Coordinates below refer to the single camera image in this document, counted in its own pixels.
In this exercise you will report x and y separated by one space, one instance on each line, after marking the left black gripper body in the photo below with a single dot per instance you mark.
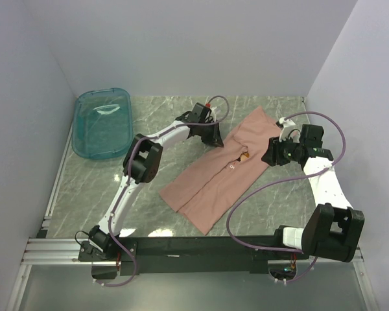
209 133

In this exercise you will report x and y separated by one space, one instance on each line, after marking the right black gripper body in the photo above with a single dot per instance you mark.
286 151

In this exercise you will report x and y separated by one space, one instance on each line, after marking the pink printed t shirt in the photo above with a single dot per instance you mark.
207 188

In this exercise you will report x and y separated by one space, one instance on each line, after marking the teal transparent plastic bin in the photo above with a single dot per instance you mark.
102 124

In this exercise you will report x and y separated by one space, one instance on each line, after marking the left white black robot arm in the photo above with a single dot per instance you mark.
140 167

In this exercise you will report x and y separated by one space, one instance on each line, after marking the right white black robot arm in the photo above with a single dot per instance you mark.
334 229

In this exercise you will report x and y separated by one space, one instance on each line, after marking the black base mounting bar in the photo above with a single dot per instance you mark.
172 254

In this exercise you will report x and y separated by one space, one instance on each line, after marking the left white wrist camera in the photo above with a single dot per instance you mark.
212 114

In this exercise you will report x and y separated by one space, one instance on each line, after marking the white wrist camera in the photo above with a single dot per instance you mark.
212 114
288 129

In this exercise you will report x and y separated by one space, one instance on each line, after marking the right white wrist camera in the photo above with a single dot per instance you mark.
288 129

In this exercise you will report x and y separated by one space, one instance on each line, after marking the aluminium extrusion rail frame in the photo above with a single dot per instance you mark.
312 266

